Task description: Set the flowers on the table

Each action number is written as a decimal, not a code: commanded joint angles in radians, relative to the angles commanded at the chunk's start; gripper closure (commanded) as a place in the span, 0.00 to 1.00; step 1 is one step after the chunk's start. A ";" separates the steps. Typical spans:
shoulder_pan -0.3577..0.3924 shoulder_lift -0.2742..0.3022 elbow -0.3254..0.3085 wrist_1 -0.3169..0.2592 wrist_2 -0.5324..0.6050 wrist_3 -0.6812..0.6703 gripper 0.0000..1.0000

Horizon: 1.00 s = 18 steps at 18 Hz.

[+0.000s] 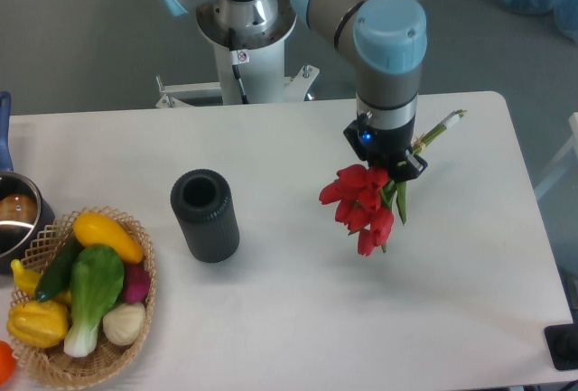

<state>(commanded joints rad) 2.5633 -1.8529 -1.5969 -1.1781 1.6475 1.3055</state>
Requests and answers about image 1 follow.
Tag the red tulip bouquet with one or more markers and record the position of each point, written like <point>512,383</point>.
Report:
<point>368,200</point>

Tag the yellow squash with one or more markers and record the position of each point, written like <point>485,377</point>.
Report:
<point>94,229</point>

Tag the orange fruit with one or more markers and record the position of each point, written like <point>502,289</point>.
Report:
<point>7,362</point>

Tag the green bok choy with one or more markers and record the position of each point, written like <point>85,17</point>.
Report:
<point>97,278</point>

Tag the purple radish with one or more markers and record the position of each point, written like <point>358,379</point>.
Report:
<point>137,283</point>

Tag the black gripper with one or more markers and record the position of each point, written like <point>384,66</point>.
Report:
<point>388,149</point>

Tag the woven wicker basket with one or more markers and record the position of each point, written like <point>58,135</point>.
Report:
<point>52,367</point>

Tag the yellow banana pepper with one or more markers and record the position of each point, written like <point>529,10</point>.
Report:
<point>26,280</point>

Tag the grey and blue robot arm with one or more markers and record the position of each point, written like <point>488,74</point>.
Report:
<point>384,40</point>

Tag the white garlic bulb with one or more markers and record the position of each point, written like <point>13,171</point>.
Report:
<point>123,323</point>

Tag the black box at table edge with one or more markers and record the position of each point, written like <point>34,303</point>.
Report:
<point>561,341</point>

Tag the blue handled steel pot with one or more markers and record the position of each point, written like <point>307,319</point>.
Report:
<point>24,211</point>

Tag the dark grey ribbed vase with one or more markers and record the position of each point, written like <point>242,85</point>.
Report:
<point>203,204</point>

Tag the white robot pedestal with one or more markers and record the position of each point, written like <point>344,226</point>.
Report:
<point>248,42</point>

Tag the green cucumber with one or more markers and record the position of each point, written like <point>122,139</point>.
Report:
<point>56,277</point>

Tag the yellow bell pepper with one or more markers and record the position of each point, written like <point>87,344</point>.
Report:
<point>41,325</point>

